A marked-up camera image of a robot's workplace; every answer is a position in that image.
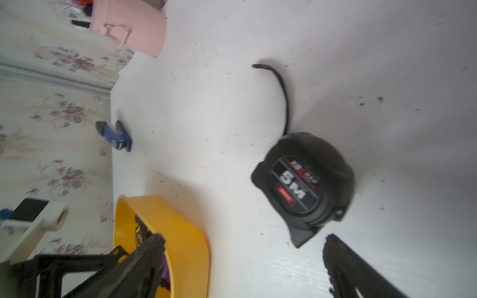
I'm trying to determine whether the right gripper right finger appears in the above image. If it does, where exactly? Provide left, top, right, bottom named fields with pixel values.
left=323, top=234, right=406, bottom=298

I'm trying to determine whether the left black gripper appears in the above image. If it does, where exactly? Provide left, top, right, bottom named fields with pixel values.
left=7, top=246, right=129, bottom=298

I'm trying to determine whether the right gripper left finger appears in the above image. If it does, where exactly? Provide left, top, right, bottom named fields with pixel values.
left=66, top=233, right=166, bottom=298

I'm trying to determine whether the purple tape measure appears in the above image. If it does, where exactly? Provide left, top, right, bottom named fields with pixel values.
left=160, top=257, right=171, bottom=291

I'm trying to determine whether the yellow plastic storage box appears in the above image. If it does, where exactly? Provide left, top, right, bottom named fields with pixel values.
left=113, top=195, right=210, bottom=298

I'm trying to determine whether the black 5M tape measure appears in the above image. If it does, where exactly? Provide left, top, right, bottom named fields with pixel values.
left=251, top=63, right=355, bottom=248

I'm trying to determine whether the pink pen holder cup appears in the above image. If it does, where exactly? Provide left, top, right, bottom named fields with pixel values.
left=89, top=0, right=167, bottom=58

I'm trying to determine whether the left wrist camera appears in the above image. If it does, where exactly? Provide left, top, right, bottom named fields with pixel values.
left=1, top=198, right=69, bottom=264

